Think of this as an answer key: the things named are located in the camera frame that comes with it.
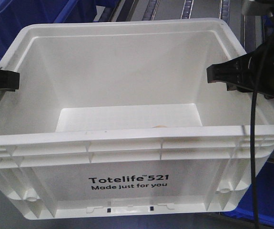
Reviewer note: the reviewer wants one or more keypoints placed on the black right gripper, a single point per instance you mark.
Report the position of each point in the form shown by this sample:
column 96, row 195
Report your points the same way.
column 256, row 68

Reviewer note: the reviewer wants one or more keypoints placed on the yellow toy burger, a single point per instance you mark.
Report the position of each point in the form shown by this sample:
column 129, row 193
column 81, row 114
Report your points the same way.
column 160, row 126

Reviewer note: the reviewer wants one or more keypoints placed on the white plastic tote box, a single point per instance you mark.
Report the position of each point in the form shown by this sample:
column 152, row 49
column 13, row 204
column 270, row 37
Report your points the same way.
column 76, row 138

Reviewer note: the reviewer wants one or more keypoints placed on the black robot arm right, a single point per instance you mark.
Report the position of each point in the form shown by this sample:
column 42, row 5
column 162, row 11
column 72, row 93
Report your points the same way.
column 253, row 71

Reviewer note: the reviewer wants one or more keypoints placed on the blue bin upper left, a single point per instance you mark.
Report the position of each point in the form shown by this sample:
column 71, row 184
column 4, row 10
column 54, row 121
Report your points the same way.
column 17, row 14

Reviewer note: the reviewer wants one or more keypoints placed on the blue bin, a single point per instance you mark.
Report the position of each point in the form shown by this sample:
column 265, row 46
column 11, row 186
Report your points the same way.
column 270, row 190
column 17, row 14

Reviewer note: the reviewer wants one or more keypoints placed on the blue bin lower right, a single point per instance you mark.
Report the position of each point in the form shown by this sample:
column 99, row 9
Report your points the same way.
column 270, row 190

